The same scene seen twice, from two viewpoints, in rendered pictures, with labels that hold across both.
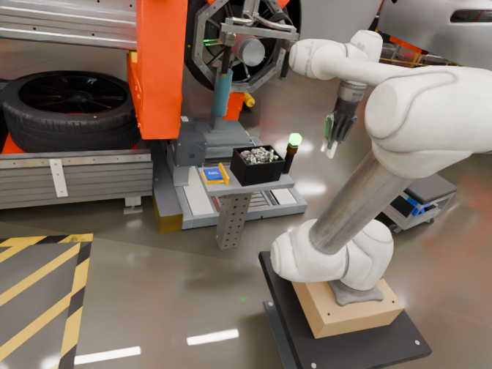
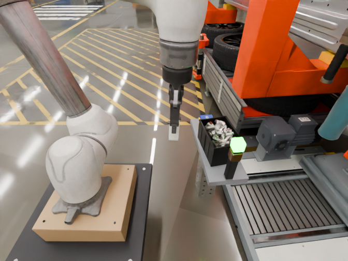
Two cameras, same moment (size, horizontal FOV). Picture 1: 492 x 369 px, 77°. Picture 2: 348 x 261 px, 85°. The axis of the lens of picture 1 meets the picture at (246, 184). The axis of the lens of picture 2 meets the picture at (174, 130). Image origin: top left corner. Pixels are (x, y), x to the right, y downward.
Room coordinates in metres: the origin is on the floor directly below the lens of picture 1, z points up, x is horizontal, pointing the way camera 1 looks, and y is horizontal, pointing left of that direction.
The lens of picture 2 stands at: (1.26, -0.69, 1.12)
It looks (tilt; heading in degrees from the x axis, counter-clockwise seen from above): 41 degrees down; 114
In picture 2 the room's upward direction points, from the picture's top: straight up
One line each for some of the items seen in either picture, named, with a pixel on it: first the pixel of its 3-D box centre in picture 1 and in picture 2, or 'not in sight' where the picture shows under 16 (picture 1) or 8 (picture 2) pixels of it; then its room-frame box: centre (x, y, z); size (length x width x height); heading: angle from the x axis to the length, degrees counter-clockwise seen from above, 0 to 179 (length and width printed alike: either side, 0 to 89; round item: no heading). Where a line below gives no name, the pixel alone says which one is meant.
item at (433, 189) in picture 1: (405, 197); not in sight; (1.78, -1.07, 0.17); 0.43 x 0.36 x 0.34; 130
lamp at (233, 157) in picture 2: (292, 148); (234, 154); (1.28, -0.17, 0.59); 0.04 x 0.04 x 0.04; 30
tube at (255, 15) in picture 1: (274, 15); not in sight; (1.78, 0.06, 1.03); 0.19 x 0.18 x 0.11; 30
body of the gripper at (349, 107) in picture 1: (344, 110); (176, 82); (1.09, -0.28, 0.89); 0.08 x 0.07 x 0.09; 111
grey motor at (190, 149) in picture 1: (183, 145); (291, 141); (1.60, 0.43, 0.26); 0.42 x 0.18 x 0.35; 30
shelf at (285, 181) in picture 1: (247, 178); (214, 145); (1.18, 0.00, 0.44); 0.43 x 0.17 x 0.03; 120
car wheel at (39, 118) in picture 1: (79, 112); (277, 82); (1.47, 0.99, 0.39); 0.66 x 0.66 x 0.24
